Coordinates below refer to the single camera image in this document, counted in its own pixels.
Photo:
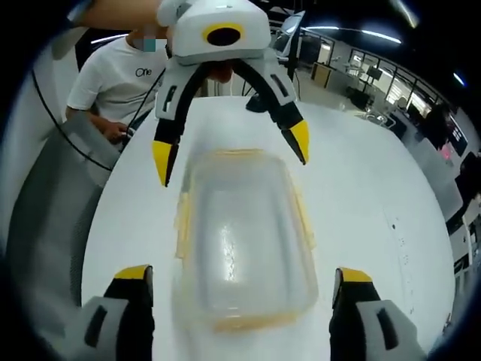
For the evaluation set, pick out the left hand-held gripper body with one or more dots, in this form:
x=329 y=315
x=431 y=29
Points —
x=195 y=19

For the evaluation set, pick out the tilted monitor on stand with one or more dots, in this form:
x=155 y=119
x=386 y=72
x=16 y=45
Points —
x=291 y=34

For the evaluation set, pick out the brown cabinet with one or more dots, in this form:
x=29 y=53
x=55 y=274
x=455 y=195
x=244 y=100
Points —
x=322 y=75

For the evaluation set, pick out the small black device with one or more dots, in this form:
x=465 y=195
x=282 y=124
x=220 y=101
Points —
x=257 y=103

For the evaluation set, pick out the clear plastic food container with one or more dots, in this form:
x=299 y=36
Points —
x=244 y=240

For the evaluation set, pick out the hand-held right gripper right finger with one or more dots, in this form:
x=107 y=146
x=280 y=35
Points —
x=360 y=327

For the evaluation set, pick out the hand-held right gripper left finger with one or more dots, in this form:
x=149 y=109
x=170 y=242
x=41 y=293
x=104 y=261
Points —
x=124 y=327

